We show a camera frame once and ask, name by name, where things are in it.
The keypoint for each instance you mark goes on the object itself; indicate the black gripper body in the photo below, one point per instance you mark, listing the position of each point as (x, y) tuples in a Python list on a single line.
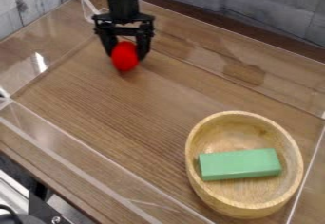
[(135, 26)]

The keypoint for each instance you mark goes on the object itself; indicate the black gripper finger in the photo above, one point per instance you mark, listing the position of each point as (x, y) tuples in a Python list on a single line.
[(109, 42), (143, 41)]

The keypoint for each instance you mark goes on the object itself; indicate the red plush strawberry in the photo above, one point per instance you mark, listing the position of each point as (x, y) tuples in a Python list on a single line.
[(125, 57)]

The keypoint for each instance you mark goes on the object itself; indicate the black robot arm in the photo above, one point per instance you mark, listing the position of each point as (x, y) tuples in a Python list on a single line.
[(123, 9)]

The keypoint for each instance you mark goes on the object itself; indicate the clear acrylic tray walls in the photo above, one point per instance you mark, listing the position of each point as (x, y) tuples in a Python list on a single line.
[(100, 135)]

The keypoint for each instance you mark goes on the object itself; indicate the green rectangular block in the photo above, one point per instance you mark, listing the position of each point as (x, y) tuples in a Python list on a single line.
[(240, 164)]

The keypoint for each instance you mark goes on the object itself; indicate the round wooden bowl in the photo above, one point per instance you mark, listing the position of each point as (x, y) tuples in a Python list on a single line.
[(253, 197)]

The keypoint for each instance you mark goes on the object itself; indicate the black metal bracket with cable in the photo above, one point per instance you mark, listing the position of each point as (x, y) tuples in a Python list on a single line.
[(22, 208)]

